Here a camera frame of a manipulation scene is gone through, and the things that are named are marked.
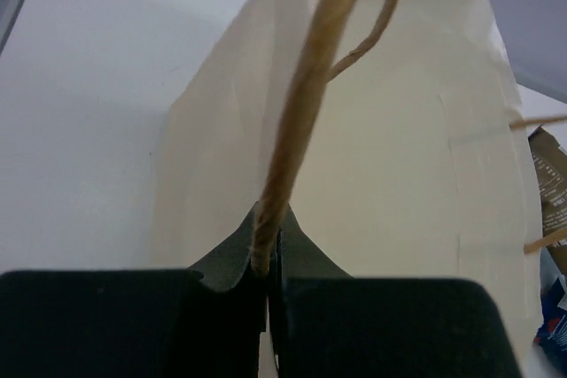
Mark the brown kettle chips bag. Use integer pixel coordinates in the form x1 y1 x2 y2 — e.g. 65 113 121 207
526 125 567 277

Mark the blue snack packet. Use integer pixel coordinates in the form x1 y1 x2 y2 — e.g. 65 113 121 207
534 275 566 350

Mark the beige paper bag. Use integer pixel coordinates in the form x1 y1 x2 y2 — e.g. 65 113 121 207
150 0 542 361

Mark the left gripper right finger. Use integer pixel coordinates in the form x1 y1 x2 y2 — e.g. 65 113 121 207
269 213 521 377

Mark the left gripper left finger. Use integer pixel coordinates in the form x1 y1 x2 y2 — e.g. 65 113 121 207
1 215 266 377

